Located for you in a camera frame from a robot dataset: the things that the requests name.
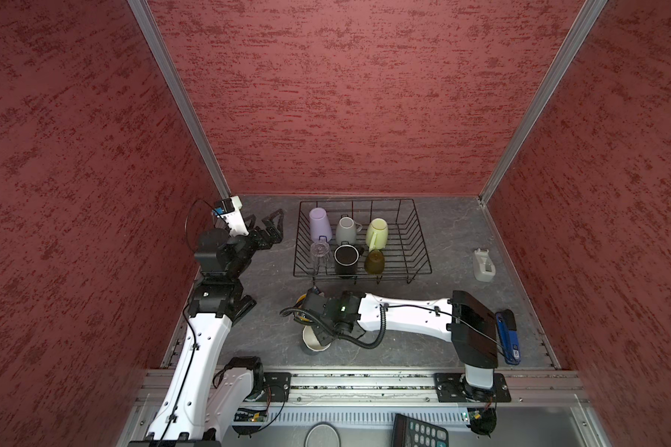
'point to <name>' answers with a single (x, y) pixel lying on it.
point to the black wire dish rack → (360, 238)
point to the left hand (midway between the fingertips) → (269, 219)
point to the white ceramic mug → (347, 230)
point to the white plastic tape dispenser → (484, 267)
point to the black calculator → (409, 432)
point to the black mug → (346, 258)
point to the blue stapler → (508, 336)
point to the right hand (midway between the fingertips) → (327, 337)
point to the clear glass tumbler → (320, 255)
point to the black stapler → (246, 304)
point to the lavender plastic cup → (320, 224)
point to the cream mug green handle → (376, 234)
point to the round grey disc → (322, 434)
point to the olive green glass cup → (375, 262)
